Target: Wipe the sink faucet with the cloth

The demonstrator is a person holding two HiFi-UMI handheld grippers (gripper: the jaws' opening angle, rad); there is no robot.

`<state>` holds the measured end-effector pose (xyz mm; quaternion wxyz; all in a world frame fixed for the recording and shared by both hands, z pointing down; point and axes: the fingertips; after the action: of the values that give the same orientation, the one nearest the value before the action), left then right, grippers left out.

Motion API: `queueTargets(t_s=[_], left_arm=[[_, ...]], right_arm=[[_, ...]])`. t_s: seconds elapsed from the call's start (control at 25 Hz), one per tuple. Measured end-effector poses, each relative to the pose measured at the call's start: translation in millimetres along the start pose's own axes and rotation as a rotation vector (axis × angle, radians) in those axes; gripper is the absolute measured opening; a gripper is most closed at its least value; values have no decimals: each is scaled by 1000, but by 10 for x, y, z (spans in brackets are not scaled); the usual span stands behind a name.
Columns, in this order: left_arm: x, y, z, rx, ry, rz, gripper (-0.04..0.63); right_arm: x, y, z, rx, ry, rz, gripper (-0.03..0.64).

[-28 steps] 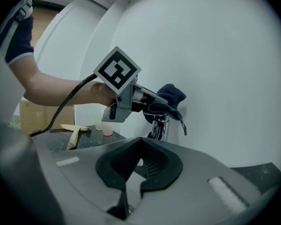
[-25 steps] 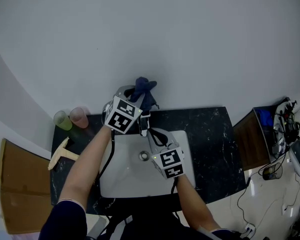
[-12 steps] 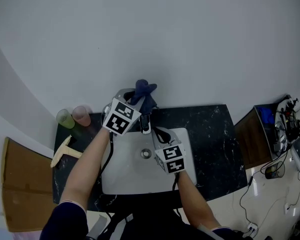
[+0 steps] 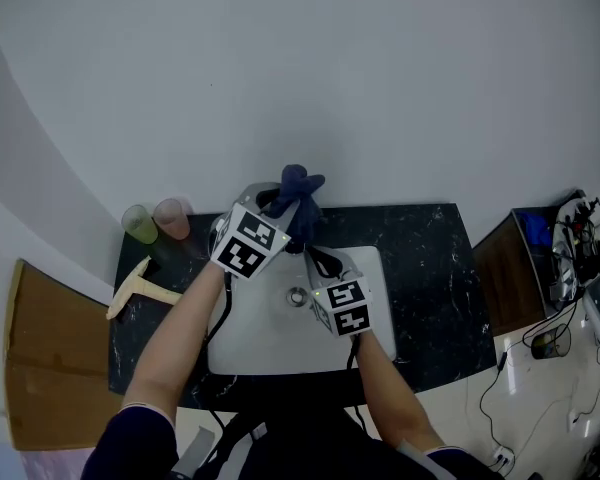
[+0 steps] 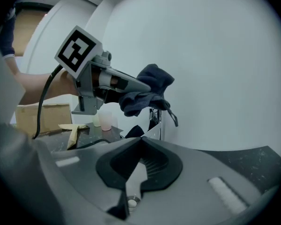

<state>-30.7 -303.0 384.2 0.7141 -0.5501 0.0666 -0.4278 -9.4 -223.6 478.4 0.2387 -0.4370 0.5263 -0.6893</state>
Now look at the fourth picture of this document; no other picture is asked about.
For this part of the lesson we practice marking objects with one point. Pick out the pile of electronic gear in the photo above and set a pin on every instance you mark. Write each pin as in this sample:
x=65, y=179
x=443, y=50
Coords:
x=580, y=248

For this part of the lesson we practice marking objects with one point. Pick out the beige T-shaped scraper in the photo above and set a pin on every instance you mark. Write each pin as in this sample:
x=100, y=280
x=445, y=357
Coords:
x=150, y=293

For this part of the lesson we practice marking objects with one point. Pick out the white sink basin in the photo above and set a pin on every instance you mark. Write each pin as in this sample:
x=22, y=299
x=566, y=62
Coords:
x=260, y=333

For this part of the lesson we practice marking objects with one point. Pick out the metal sink drain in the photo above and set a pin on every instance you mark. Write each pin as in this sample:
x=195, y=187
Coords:
x=296, y=297

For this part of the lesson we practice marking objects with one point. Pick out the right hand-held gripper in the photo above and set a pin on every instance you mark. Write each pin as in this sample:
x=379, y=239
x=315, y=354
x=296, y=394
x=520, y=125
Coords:
x=347, y=308

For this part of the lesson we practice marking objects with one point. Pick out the dark blue cloth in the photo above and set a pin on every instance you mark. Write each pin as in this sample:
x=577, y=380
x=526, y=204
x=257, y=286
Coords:
x=302, y=203

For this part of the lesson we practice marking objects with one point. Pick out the black marble vanity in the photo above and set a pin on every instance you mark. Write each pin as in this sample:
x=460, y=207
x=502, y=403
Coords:
x=430, y=268

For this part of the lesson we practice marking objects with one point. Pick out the pink plastic cup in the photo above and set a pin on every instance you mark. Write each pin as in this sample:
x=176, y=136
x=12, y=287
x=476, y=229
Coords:
x=172, y=220

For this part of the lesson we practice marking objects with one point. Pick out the person's dark clothing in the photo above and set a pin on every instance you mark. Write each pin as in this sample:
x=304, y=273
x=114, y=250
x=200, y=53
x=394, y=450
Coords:
x=290, y=448

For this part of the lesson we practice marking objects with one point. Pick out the black mesh wastebasket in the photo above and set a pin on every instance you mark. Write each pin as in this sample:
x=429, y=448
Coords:
x=550, y=344

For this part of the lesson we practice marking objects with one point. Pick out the white power strip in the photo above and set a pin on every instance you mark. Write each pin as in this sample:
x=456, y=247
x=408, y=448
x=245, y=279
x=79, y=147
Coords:
x=501, y=457

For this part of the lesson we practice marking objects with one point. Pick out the brown cardboard sheet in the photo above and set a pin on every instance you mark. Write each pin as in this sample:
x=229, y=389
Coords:
x=55, y=368

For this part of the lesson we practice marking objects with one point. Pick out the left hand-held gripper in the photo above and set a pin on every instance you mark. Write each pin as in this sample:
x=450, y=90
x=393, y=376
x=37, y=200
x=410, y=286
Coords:
x=245, y=248

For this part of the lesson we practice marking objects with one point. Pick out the brown wooden cabinet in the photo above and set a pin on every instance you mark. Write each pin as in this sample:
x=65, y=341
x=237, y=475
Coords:
x=505, y=278

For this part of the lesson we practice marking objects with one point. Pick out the person's right forearm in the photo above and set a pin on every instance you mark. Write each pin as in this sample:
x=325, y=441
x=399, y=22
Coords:
x=390, y=393

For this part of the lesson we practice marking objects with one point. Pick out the bright blue bag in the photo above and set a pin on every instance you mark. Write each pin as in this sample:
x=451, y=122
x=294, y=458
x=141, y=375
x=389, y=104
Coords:
x=537, y=228

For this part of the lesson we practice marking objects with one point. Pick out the green plastic cup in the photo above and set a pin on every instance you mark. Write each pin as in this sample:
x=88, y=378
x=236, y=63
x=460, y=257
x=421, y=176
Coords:
x=140, y=225

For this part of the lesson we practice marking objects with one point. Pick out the person's left forearm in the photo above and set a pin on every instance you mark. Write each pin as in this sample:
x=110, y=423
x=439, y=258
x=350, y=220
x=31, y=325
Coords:
x=175, y=338

